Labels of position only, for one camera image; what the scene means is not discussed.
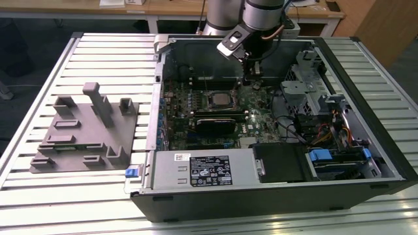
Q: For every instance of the small silver heatsink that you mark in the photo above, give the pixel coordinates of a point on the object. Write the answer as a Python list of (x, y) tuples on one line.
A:
[(247, 140)]

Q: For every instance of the black RAM slot bank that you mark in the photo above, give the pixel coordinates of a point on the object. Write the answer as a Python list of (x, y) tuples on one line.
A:
[(215, 83), (218, 113)]

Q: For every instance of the grey power supply unit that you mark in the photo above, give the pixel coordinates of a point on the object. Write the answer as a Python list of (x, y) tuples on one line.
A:
[(170, 171)]

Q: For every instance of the blue case latch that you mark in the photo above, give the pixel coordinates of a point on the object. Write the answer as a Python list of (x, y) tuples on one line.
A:
[(131, 171)]

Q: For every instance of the black open PC case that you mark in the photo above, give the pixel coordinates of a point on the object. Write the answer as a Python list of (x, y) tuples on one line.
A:
[(228, 205)]

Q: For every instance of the hard disk in blue carrier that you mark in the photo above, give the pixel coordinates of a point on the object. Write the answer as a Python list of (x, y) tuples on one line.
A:
[(318, 155)]

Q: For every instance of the green motherboard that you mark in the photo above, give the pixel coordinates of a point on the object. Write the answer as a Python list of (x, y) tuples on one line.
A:
[(265, 117)]

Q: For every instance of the silver metal drive cage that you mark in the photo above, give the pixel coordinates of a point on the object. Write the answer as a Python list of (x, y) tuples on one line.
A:
[(303, 73)]

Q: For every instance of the CPU socket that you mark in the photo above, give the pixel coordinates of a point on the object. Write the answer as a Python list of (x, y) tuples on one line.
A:
[(218, 107)]

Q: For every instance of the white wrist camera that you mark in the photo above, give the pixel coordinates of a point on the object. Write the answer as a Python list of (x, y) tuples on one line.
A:
[(290, 29), (228, 45)]

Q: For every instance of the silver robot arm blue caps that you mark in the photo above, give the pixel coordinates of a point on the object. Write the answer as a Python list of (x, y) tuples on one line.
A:
[(261, 14)]

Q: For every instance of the black graphics card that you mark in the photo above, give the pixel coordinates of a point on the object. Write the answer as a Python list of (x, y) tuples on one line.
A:
[(215, 126)]

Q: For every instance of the wooden desk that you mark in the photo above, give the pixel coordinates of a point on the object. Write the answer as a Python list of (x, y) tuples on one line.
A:
[(82, 9)]

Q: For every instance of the wooden cabinet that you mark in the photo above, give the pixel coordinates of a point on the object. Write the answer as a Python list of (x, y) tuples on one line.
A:
[(385, 24)]

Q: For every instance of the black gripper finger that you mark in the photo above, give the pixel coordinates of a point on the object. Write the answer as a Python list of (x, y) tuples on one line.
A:
[(250, 78)]

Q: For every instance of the silver CPU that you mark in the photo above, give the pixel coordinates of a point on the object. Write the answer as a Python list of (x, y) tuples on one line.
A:
[(219, 99)]

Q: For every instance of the white box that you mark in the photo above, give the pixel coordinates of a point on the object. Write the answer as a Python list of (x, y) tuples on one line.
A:
[(111, 2), (135, 1)]

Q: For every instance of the grey parts rack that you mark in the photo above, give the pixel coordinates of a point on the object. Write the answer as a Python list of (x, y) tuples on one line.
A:
[(88, 122)]

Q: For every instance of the small black item on desk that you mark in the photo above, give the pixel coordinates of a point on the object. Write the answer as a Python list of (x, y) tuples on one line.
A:
[(333, 6)]

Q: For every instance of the black plastic drive cover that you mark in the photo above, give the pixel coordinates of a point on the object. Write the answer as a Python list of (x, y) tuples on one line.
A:
[(281, 161)]

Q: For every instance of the green RAM stick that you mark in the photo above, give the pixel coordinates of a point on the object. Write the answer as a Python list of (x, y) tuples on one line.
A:
[(80, 147)]

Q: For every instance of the grey plastic bracket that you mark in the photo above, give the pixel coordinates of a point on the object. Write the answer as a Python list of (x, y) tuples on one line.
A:
[(333, 99)]

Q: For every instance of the blue plastic clip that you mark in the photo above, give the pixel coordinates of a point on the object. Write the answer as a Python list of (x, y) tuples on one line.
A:
[(366, 153)]

